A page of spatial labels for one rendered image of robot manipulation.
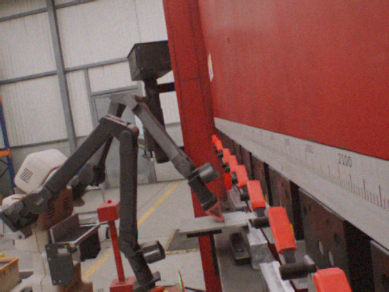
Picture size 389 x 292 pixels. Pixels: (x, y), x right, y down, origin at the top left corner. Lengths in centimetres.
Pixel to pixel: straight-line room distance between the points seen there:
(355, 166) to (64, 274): 139
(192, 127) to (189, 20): 65
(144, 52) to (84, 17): 698
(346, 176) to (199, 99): 212
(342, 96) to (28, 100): 983
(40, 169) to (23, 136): 864
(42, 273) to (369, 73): 158
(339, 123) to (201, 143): 212
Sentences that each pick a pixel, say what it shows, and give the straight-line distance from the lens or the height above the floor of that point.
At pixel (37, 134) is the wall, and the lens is 998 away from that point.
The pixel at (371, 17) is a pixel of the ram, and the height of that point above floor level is 149.
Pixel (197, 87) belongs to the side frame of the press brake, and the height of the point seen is 159.
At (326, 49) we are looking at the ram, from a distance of 35.
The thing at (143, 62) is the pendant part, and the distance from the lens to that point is 261.
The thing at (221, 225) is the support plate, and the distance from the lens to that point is 157.
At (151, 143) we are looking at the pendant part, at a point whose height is 129.
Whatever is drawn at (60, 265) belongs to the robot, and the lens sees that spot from 160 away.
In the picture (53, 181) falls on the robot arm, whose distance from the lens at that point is 139.
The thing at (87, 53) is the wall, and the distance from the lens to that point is 940.
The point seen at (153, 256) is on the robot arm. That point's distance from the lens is 140.
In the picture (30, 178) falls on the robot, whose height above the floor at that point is 130.
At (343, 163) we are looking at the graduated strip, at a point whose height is 139.
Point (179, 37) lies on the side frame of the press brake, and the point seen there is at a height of 191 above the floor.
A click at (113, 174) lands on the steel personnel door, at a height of 33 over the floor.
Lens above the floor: 145
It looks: 4 degrees down
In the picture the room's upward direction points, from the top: 9 degrees counter-clockwise
